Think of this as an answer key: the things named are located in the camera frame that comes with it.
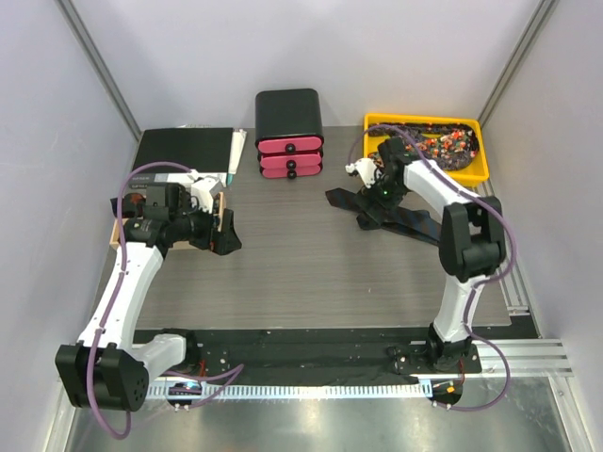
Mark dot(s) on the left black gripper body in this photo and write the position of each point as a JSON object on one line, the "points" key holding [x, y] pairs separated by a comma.
{"points": [[200, 228]]}

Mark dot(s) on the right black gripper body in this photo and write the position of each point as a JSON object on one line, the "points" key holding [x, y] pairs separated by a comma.
{"points": [[388, 195]]}

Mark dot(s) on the blue brown striped tie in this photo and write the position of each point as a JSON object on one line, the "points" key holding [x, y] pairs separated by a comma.
{"points": [[416, 224]]}

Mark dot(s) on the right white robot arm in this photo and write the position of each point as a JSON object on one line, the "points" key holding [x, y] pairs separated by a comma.
{"points": [[471, 244]]}

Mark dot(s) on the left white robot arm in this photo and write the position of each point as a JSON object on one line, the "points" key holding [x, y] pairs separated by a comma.
{"points": [[104, 369]]}

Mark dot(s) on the rolled red dark tie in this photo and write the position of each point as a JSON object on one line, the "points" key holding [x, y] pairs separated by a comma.
{"points": [[132, 206]]}

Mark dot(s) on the black flat box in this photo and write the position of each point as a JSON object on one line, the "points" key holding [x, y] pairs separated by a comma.
{"points": [[206, 150]]}

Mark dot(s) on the wooden compartment organizer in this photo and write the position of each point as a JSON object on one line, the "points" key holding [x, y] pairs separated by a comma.
{"points": [[165, 220]]}

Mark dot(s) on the colourful floral tie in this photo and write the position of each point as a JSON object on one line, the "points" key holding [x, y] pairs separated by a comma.
{"points": [[453, 146]]}

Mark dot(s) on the yellow plastic tray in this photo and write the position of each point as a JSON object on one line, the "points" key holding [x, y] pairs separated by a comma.
{"points": [[473, 175]]}

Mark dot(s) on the black pink drawer box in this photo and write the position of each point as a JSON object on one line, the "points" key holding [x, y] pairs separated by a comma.
{"points": [[289, 135]]}

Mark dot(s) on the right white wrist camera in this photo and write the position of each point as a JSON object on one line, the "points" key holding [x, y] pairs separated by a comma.
{"points": [[365, 169]]}

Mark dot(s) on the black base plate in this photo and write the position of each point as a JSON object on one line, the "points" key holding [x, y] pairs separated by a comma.
{"points": [[326, 357]]}

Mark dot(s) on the white slotted cable duct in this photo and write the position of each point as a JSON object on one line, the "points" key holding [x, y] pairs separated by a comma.
{"points": [[177, 390]]}

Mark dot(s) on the aluminium frame rail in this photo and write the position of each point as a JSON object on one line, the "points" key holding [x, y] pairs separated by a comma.
{"points": [[526, 358]]}

